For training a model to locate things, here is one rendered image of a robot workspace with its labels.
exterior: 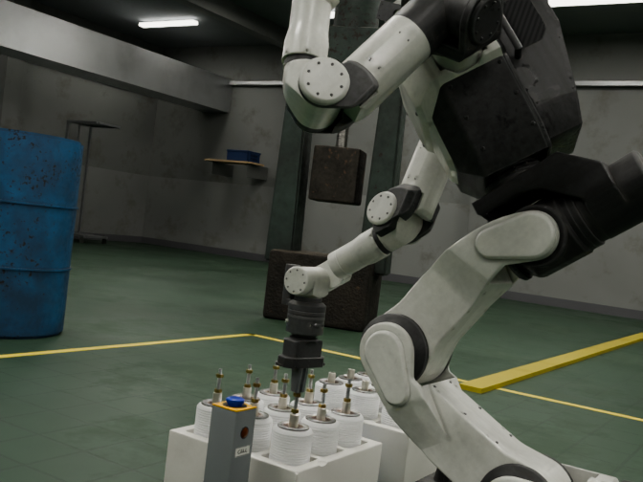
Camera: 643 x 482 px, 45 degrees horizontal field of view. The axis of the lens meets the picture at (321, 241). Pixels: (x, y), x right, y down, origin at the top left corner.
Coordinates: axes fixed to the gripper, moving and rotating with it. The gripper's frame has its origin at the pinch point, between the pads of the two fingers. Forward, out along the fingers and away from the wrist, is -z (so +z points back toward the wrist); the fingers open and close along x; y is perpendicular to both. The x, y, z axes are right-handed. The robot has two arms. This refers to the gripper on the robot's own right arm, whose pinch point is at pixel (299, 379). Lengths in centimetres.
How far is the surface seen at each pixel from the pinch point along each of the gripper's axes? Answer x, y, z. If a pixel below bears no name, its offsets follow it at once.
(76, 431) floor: -11, 89, -36
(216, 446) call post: -21.4, -0.5, -13.5
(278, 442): -4.6, -1.0, -14.2
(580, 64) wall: 844, 462, 300
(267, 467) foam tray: -7.6, -1.6, -19.4
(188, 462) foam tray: -13.9, 20.8, -24.4
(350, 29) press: 265, 295, 183
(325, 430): 9.3, -1.2, -12.7
